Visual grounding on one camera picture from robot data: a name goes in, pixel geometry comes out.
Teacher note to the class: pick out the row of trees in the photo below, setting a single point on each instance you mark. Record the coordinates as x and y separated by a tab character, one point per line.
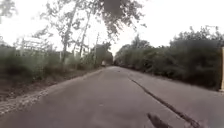
76	36

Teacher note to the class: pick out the dirt and gravel verge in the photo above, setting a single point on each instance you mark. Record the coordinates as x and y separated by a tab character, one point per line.
26	91

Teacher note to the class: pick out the pale post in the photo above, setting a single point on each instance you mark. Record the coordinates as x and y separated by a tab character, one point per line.
222	70

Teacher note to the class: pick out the vehicle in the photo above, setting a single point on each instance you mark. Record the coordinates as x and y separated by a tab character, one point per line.
103	63

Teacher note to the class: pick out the grey asphalt road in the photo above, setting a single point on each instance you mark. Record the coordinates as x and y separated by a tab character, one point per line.
100	100

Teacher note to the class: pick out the row of bushes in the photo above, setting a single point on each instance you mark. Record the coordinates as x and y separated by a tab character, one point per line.
180	60

